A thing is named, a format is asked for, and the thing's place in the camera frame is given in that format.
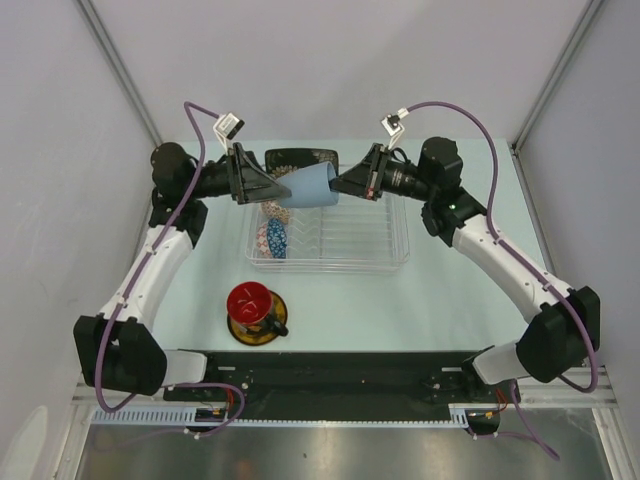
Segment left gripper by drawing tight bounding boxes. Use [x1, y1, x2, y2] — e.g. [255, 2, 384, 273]
[186, 144, 294, 206]

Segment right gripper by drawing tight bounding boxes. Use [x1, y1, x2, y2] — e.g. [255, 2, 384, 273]
[327, 143, 435, 202]

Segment brown patterned bowl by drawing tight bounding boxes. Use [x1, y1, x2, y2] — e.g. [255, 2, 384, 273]
[260, 201, 291, 224]

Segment square black floral plate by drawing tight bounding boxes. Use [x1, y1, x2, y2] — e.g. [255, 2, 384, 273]
[265, 148, 339, 178]

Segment light blue cup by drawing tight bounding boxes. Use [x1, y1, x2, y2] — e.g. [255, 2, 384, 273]
[278, 162, 339, 209]

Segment white wire dish rack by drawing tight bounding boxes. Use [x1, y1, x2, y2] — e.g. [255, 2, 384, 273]
[245, 195, 409, 273]

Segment blue patterned bowl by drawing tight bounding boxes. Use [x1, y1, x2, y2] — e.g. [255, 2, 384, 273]
[266, 218, 288, 259]

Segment red patterned white bowl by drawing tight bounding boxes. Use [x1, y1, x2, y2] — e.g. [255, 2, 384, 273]
[255, 222, 272, 258]

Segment red black mug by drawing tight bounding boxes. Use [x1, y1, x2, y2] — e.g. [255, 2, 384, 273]
[226, 281, 273, 325]

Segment round black yellow saucer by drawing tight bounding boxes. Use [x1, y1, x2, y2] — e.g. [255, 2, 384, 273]
[226, 291, 289, 347]

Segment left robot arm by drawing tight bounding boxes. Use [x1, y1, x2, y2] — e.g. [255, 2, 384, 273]
[73, 142, 292, 400]

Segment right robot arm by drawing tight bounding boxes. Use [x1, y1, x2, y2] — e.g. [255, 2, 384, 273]
[329, 137, 601, 401]

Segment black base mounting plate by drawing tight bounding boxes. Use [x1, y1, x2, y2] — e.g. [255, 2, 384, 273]
[163, 351, 514, 423]

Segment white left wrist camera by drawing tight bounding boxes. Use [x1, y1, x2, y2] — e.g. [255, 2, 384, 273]
[213, 112, 245, 149]

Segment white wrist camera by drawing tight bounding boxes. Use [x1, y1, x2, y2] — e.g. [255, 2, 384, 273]
[381, 109, 407, 150]
[213, 112, 245, 149]

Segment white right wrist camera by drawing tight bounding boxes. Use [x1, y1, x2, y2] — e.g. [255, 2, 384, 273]
[381, 109, 407, 150]

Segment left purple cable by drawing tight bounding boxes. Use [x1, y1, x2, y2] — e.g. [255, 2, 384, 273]
[94, 100, 226, 414]

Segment purple cable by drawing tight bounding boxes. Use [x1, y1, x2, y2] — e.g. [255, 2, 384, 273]
[399, 101, 601, 459]
[94, 100, 226, 414]

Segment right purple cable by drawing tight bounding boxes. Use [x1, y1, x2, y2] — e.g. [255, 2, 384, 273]
[399, 101, 601, 459]

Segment aluminium frame rail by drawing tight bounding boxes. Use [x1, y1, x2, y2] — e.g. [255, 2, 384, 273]
[72, 0, 163, 147]

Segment white slotted cable duct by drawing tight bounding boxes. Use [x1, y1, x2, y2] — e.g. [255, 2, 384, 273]
[92, 406, 498, 429]

